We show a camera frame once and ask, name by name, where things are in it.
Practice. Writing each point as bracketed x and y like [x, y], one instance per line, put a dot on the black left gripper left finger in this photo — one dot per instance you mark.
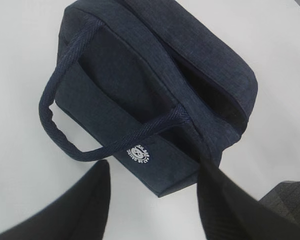
[81, 213]

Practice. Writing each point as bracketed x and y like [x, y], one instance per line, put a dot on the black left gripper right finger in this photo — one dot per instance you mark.
[228, 213]

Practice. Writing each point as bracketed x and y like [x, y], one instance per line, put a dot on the navy blue lunch bag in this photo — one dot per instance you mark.
[146, 82]

